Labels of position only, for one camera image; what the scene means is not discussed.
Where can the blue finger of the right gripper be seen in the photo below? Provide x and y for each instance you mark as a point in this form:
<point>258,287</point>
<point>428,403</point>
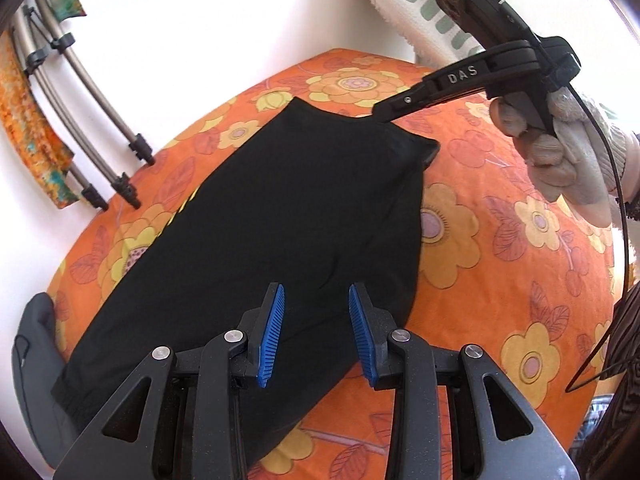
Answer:
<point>436,88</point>

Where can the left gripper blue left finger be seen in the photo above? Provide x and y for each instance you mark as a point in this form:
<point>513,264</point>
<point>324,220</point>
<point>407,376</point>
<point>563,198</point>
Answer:
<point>177,414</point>

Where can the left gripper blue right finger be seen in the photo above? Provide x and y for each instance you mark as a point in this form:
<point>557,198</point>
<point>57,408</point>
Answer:
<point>495,433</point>

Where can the black sport pants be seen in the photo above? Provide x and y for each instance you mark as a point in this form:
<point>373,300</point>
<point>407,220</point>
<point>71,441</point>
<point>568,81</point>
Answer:
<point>315,202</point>

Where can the right white gloved hand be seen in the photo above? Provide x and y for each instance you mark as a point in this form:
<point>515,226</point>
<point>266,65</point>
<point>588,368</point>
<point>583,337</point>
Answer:
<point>588,160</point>

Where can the green white leaf pillow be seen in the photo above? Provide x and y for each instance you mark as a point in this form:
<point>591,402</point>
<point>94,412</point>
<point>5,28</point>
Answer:
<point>436,39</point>

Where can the orange floral bedspread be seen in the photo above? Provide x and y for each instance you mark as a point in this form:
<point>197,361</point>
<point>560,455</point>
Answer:
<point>526,279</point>

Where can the folded dark grey garment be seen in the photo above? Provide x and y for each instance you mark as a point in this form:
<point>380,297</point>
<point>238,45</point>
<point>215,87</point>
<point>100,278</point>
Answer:
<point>36,366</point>

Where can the orange floral scarf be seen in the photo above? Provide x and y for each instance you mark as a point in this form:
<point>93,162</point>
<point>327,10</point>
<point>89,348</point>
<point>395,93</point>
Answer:
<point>42,152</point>

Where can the silver camera tripod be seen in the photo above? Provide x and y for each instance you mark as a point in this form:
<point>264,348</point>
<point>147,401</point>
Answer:
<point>82,109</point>

